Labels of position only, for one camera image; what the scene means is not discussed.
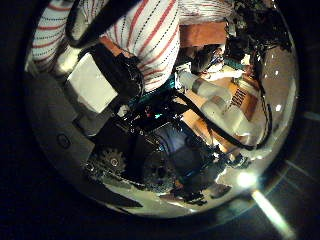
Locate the white red striped clothing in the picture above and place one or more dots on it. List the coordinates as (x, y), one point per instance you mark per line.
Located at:
(153, 33)

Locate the printed cardboard box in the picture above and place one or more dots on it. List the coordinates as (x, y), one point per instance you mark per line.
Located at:
(245, 100)

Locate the black equipment rack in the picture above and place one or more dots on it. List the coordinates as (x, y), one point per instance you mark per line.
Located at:
(180, 146)

